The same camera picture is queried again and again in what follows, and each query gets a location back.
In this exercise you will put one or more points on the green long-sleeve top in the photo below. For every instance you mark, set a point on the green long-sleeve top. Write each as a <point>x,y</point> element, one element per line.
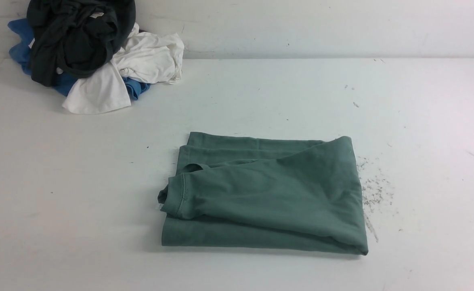
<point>300,195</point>

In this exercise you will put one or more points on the white crumpled garment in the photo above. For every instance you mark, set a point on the white crumpled garment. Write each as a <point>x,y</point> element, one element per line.
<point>144,59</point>

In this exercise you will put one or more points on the dark green crumpled garment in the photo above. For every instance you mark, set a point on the dark green crumpled garment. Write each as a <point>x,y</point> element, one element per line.
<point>76,36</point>

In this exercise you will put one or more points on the blue crumpled garment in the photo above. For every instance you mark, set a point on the blue crumpled garment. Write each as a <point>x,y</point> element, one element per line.
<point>20,53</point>

